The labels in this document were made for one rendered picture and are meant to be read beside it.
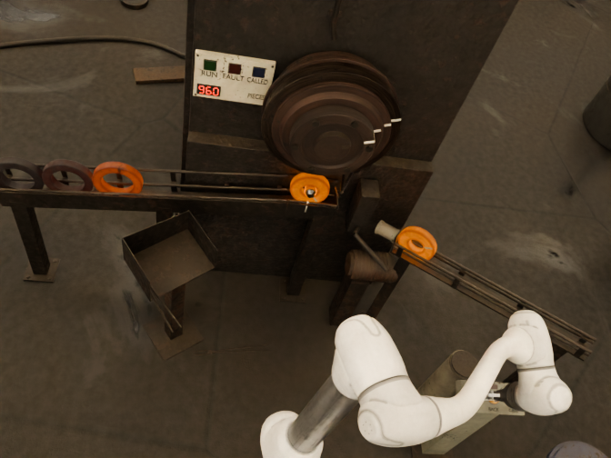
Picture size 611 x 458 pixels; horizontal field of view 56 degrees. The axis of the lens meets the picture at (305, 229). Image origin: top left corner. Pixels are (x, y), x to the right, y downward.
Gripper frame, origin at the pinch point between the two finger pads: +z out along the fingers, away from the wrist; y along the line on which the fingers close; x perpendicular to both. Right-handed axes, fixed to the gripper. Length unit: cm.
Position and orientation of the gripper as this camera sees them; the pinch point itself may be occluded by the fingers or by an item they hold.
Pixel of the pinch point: (486, 395)
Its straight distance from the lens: 210.4
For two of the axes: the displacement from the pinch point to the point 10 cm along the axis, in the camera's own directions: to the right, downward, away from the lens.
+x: -0.5, 9.6, -2.8
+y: -9.8, -1.0, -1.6
